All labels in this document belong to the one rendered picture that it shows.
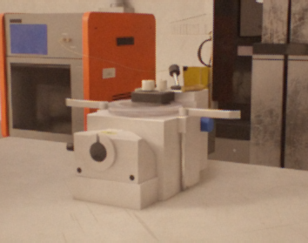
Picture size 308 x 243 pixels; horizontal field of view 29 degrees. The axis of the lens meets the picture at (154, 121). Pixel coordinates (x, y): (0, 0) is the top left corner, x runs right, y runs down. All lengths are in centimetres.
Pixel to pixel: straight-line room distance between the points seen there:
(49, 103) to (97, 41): 26
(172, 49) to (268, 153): 239
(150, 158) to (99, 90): 123
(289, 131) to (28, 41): 100
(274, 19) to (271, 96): 16
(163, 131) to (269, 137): 64
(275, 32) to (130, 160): 70
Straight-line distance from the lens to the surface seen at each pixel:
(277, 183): 75
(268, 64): 125
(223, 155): 222
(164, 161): 65
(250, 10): 222
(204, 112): 67
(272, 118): 126
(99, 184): 65
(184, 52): 358
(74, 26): 185
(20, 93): 200
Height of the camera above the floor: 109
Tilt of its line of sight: 9 degrees down
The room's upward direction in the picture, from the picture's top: straight up
